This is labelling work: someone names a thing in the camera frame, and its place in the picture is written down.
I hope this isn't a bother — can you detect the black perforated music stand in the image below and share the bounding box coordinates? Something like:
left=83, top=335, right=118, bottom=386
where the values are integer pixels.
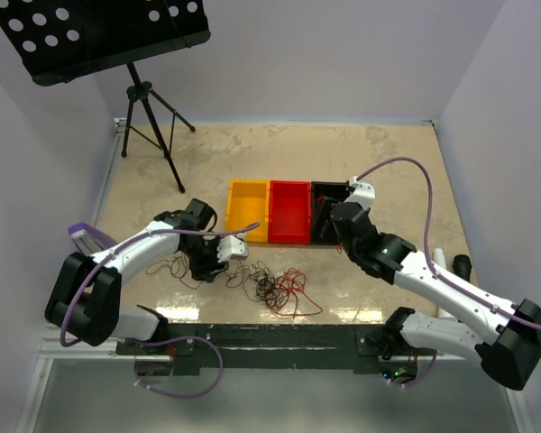
left=0, top=0, right=212, bottom=194

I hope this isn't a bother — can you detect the purple plastic holder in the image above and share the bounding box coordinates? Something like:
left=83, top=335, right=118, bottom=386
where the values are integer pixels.
left=68, top=223, right=117, bottom=255

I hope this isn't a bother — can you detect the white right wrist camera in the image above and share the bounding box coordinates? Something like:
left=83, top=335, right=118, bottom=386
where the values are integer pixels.
left=344, top=176, right=376, bottom=211

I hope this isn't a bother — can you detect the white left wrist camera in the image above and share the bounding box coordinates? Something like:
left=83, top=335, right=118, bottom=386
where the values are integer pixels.
left=216, top=234, right=249, bottom=263

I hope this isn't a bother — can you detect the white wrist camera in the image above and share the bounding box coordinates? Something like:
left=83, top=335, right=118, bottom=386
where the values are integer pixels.
left=216, top=234, right=249, bottom=263
left=344, top=176, right=376, bottom=211

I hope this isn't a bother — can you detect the yellow plastic bin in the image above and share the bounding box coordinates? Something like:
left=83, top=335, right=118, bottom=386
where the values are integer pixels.
left=225, top=180, right=270, bottom=244

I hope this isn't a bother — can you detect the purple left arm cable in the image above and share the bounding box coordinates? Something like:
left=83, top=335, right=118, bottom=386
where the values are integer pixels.
left=59, top=221, right=261, bottom=398

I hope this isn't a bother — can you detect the black microphone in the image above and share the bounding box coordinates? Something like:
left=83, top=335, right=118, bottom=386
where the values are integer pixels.
left=453, top=254, right=472, bottom=281

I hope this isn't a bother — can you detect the black plastic bin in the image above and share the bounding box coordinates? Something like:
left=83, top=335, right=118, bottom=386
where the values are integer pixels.
left=310, top=181, right=349, bottom=245

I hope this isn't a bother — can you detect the red plastic bin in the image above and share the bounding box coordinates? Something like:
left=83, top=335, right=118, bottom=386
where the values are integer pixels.
left=268, top=180, right=312, bottom=245

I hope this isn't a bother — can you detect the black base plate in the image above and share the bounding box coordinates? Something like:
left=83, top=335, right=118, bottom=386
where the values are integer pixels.
left=116, top=322, right=436, bottom=376

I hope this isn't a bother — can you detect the white microphone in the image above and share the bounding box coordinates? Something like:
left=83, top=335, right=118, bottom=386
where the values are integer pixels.
left=433, top=248, right=450, bottom=271

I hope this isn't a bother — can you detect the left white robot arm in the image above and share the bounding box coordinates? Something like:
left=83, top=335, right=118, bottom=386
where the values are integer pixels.
left=45, top=198, right=228, bottom=354

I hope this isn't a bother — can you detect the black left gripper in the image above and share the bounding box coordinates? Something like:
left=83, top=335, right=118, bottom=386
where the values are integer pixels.
left=181, top=235, right=229, bottom=281

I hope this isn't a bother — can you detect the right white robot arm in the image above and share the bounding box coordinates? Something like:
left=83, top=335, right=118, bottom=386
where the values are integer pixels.
left=317, top=198, right=541, bottom=391

